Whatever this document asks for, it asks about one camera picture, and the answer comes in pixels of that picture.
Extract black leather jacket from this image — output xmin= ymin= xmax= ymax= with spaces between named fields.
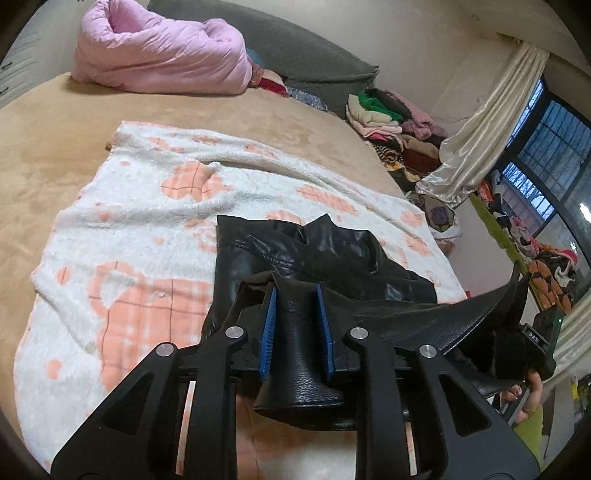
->
xmin=201 ymin=216 xmax=522 ymax=431

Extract green right sleeve forearm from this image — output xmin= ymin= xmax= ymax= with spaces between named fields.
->
xmin=513 ymin=405 xmax=544 ymax=465

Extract clothes on window sill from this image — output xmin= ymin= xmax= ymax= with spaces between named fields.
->
xmin=470 ymin=170 xmax=578 ymax=313

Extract floral bag of clothes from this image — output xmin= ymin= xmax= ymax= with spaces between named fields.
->
xmin=407 ymin=191 xmax=462 ymax=256

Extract pile of folded clothes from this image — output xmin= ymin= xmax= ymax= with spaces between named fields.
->
xmin=345 ymin=88 xmax=448 ymax=193

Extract person's right hand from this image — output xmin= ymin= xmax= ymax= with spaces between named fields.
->
xmin=501 ymin=369 xmax=543 ymax=424

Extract white and orange bear blanket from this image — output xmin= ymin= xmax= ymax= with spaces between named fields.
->
xmin=14 ymin=122 xmax=465 ymax=468

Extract cream satin curtain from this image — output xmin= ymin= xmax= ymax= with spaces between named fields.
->
xmin=416 ymin=42 xmax=550 ymax=208

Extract grey padded headboard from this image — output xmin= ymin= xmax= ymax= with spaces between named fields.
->
xmin=148 ymin=0 xmax=379 ymax=117

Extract red and white pillow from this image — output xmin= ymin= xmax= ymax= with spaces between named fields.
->
xmin=250 ymin=69 xmax=288 ymax=98

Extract tan bed sheet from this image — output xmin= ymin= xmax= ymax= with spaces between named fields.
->
xmin=0 ymin=72 xmax=408 ymax=444

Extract pink quilted duvet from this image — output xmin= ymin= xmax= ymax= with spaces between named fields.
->
xmin=71 ymin=1 xmax=252 ymax=95

